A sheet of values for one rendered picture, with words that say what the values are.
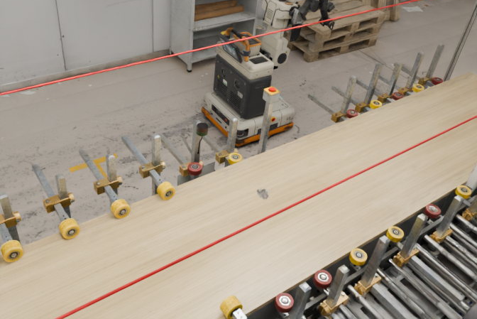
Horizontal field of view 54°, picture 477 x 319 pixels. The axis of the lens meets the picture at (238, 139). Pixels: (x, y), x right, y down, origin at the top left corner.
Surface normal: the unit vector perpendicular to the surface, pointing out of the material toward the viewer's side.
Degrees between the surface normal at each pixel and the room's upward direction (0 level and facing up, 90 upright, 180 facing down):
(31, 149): 0
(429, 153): 0
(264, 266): 0
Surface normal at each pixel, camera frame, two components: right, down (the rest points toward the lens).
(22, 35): 0.58, 0.54
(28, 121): 0.11, -0.79
